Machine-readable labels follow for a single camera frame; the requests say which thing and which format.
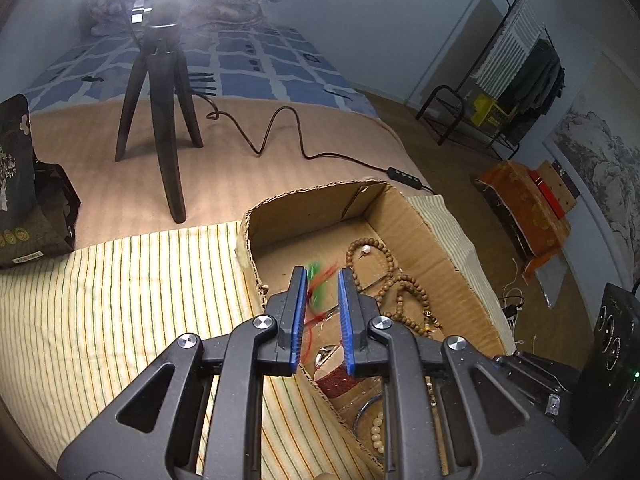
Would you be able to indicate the black snack bag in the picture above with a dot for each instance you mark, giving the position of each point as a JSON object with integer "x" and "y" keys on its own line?
{"x": 39, "y": 205}

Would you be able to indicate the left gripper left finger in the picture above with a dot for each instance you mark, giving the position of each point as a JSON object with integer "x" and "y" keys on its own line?
{"x": 195, "y": 412}

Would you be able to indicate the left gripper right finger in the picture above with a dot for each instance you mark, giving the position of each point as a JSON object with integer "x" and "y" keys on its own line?
{"x": 444, "y": 401}

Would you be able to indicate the yellow crate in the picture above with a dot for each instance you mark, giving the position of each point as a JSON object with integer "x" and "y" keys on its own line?
{"x": 487, "y": 111}

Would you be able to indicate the landscape wall painting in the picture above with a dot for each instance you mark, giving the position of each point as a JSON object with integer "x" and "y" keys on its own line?
{"x": 598, "y": 136}

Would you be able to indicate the cardboard box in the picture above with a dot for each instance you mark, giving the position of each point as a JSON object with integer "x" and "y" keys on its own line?
{"x": 380, "y": 279}

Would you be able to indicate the dark hanging clothes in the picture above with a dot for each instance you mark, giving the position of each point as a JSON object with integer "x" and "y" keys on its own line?
{"x": 533, "y": 90}

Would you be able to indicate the blue patterned bedsheet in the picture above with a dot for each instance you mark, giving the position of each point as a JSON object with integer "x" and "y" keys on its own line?
{"x": 266, "y": 62}

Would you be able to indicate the folded floral quilt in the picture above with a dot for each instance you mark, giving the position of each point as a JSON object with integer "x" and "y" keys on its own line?
{"x": 185, "y": 2}

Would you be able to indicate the orange covered box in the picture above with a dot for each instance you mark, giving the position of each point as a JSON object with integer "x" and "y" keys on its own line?
{"x": 539, "y": 221}

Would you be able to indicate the tan bed blanket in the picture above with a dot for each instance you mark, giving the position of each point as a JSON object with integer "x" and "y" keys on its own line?
{"x": 257, "y": 149}

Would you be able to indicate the brown strap wristwatch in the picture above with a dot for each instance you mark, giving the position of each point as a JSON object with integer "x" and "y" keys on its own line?
{"x": 330, "y": 372}

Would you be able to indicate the white striped hanging cloth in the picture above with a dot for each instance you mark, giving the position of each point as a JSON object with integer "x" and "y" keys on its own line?
{"x": 508, "y": 52}

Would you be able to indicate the black tripod stand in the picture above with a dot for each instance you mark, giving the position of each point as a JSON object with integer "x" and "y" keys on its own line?
{"x": 161, "y": 64}

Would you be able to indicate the black clothes rack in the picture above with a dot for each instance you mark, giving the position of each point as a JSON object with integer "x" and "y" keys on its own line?
{"x": 447, "y": 110}

